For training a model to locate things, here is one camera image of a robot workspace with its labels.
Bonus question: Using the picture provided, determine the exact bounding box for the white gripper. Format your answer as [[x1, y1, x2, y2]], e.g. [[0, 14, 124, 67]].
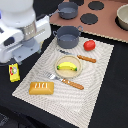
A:
[[0, 16, 51, 65]]

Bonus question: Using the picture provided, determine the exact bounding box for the yellow toy box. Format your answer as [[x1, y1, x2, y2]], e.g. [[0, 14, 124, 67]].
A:
[[9, 63, 20, 82]]

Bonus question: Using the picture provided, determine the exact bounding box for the toy bread loaf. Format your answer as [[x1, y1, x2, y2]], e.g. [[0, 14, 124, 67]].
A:
[[29, 82, 54, 95]]

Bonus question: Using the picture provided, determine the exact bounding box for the yellow toy banana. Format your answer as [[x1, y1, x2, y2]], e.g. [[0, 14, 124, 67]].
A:
[[57, 62, 77, 71]]

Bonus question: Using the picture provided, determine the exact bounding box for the red toy tomato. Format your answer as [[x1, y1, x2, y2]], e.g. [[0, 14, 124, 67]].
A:
[[84, 40, 96, 51]]

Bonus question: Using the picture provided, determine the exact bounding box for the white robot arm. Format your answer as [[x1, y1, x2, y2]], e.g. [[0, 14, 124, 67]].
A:
[[0, 0, 51, 65]]

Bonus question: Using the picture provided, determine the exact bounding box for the beige round plate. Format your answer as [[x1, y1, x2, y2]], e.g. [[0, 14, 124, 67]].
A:
[[55, 55, 82, 78]]

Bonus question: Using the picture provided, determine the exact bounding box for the grey saucepan on stove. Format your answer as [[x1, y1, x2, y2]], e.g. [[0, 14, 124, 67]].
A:
[[55, 2, 78, 19]]

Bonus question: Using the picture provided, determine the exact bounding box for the white woven placemat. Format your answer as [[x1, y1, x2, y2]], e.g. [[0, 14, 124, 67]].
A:
[[12, 37, 113, 128]]

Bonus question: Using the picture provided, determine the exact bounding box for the pink toy stove top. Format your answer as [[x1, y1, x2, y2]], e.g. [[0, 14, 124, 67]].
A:
[[50, 0, 128, 43]]

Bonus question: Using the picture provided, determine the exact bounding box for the white bowl on stove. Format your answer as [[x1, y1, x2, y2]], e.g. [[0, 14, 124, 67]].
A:
[[117, 4, 128, 30]]

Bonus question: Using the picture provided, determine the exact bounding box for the fork with wooden handle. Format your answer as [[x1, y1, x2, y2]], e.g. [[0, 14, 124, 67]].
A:
[[45, 72, 84, 90]]

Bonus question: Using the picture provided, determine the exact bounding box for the grey pot with handles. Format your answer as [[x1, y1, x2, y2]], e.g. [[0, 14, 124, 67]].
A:
[[53, 26, 83, 49]]

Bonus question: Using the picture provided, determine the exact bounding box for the knife with wooden handle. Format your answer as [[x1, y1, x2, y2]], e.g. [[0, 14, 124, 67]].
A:
[[58, 49, 96, 63]]

